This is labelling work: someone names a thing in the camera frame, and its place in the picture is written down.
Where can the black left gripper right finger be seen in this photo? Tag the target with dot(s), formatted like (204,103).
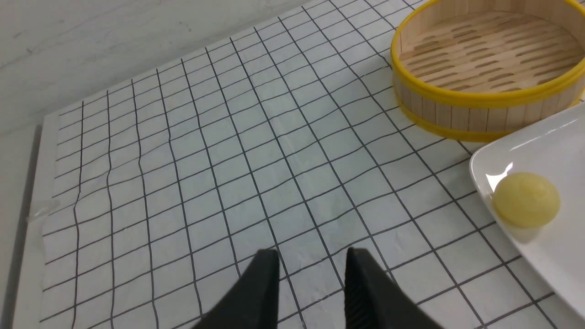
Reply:
(374,301)

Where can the white grid-pattern tablecloth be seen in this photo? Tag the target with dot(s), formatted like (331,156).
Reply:
(285,136)

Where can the yellow-rimmed bamboo steamer basket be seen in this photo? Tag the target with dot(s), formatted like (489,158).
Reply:
(477,70)

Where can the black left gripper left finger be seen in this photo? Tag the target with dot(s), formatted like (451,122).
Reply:
(252,302)

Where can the white square ceramic plate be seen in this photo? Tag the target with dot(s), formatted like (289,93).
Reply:
(554,148)

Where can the yellow steamed bun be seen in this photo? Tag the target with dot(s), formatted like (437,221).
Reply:
(526,200)

